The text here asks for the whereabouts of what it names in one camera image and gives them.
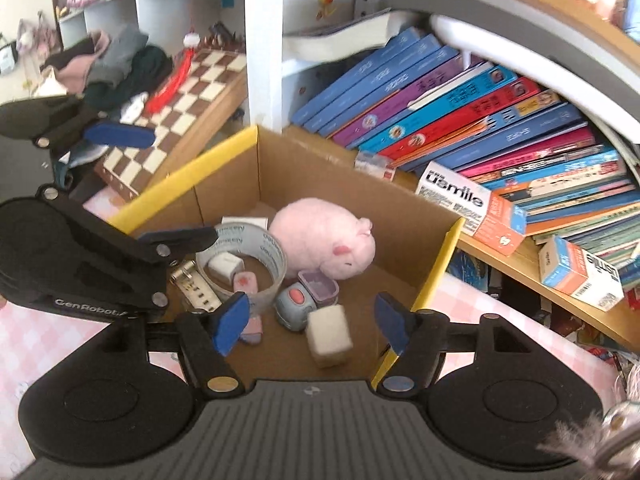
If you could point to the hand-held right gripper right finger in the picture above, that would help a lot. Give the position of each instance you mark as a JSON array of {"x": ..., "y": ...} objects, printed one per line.
[{"x": 392, "y": 327}]

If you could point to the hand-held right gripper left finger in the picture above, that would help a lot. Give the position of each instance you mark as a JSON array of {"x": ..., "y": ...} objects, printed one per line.
[{"x": 230, "y": 322}]

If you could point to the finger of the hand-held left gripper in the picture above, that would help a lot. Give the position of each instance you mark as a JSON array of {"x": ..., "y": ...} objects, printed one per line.
[
  {"x": 190, "y": 238},
  {"x": 120, "y": 135}
]

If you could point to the small white charger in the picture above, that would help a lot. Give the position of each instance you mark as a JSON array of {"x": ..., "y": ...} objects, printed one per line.
[{"x": 225, "y": 266}]

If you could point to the cream wristwatch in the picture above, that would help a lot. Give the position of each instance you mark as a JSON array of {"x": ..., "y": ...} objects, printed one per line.
[{"x": 195, "y": 287}]

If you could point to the cream foam cube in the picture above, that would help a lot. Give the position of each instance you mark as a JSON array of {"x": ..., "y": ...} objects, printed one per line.
[{"x": 327, "y": 335}]

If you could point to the grey toy car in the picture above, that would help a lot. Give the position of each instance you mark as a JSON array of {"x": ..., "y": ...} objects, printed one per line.
[{"x": 295, "y": 305}]

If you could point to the white tape roll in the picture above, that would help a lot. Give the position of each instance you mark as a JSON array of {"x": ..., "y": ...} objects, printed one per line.
[{"x": 274, "y": 260}]

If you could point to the pink plush pig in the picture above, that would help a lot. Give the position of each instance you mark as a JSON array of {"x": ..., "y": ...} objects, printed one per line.
[{"x": 315, "y": 235}]

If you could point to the yellow cardboard box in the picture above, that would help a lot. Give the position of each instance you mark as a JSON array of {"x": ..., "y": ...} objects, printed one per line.
[{"x": 350, "y": 195}]

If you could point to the pink checkered desktop cover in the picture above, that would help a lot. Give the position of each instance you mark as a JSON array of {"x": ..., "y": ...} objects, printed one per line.
[{"x": 30, "y": 350}]

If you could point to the small pink white case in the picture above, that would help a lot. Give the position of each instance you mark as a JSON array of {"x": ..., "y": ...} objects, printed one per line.
[
  {"x": 245, "y": 281},
  {"x": 254, "y": 330}
]

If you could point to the white garment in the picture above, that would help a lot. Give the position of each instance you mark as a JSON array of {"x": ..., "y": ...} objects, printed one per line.
[{"x": 134, "y": 107}]

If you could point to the red tassel ornament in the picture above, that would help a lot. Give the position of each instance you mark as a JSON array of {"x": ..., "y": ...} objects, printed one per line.
[{"x": 170, "y": 87}]

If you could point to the pile of clothes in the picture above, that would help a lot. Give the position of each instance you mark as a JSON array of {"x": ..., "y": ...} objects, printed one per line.
[{"x": 145, "y": 67}]

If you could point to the pink garment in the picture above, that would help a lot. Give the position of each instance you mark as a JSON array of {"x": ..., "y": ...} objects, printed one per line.
[{"x": 80, "y": 67}]

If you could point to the grey garment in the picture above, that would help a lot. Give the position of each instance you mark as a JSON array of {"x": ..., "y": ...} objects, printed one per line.
[{"x": 117, "y": 55}]

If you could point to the wooden chessboard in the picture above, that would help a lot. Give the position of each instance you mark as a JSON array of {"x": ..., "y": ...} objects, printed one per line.
[{"x": 200, "y": 95}]

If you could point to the large orange white box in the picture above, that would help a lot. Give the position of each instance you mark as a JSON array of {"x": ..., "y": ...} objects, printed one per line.
[{"x": 465, "y": 200}]

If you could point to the white bookshelf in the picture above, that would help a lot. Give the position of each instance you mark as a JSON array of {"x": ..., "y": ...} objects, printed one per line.
[{"x": 262, "y": 60}]

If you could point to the small orange white box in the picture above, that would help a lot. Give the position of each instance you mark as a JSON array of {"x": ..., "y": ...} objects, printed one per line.
[{"x": 575, "y": 270}]

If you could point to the row of colourful books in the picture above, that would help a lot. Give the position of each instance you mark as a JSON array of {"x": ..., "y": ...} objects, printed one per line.
[{"x": 450, "y": 105}]

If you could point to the thick white paperback book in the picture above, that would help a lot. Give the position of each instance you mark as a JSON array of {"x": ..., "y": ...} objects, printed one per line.
[{"x": 340, "y": 40}]

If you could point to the yellow duck sticker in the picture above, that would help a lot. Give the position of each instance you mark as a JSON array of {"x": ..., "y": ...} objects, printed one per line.
[{"x": 325, "y": 0}]

